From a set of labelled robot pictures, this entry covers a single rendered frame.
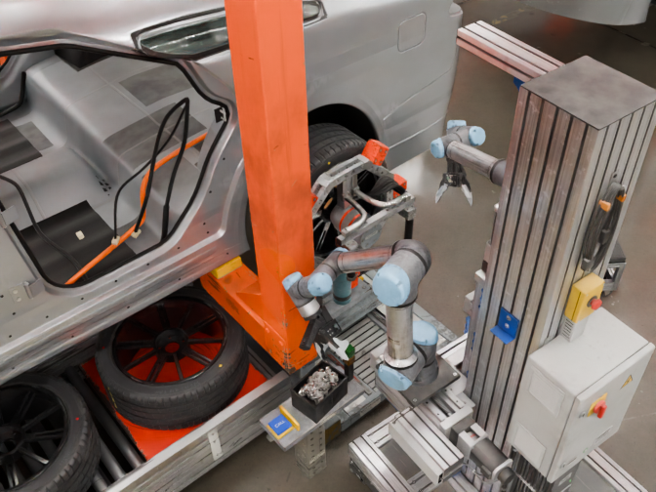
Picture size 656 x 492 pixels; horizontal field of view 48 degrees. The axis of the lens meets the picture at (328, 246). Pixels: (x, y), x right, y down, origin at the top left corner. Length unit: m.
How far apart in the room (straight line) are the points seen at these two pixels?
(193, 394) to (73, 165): 1.26
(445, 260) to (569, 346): 2.04
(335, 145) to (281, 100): 0.94
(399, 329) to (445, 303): 1.77
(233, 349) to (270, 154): 1.18
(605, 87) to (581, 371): 0.84
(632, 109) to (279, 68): 0.96
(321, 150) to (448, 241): 1.54
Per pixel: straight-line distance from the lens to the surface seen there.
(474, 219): 4.62
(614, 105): 1.91
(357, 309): 3.79
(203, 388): 3.14
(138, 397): 3.17
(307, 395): 3.00
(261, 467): 3.48
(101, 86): 4.04
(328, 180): 3.04
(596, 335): 2.43
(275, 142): 2.29
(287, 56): 2.18
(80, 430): 3.14
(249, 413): 3.25
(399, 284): 2.16
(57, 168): 3.66
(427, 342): 2.54
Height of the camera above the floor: 3.00
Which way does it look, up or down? 43 degrees down
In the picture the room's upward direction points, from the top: 2 degrees counter-clockwise
